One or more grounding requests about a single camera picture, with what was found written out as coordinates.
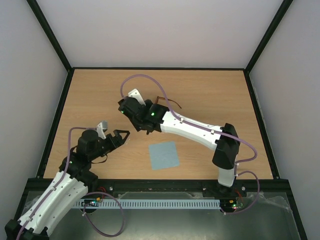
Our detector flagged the blue cleaning cloth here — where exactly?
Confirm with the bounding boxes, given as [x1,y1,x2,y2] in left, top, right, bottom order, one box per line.
[148,141,180,170]

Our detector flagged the purple cable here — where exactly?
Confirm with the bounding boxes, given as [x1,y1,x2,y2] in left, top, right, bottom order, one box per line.
[120,74,263,216]
[14,126,125,240]

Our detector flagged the black aluminium frame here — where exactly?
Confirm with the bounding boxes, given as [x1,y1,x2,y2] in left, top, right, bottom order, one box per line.
[6,0,307,240]

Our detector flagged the brown tortoiseshell sunglasses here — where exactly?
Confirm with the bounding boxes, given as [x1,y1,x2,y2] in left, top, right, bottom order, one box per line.
[155,96,182,109]

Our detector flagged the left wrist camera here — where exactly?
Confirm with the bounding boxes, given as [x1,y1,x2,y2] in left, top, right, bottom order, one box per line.
[96,120,108,140]

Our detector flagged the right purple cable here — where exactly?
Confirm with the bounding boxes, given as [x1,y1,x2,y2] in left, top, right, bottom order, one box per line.
[120,74,263,216]

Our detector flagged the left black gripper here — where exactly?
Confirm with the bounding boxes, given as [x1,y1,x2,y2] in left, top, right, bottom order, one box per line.
[89,129,131,161]

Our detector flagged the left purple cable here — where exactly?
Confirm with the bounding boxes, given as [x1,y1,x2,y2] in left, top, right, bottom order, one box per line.
[14,126,125,240]

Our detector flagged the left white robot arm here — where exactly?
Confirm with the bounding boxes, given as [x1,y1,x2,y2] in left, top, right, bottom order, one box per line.
[4,127,130,240]

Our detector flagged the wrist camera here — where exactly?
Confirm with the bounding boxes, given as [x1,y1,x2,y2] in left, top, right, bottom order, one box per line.
[128,88,146,107]
[96,120,108,140]

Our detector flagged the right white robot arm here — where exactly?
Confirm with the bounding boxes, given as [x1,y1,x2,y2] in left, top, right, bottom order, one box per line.
[118,97,240,196]

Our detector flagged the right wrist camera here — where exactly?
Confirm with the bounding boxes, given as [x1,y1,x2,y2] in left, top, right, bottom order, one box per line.
[128,88,146,107]

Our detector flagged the white slotted cable duct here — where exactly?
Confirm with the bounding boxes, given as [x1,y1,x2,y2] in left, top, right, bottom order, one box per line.
[72,199,221,210]

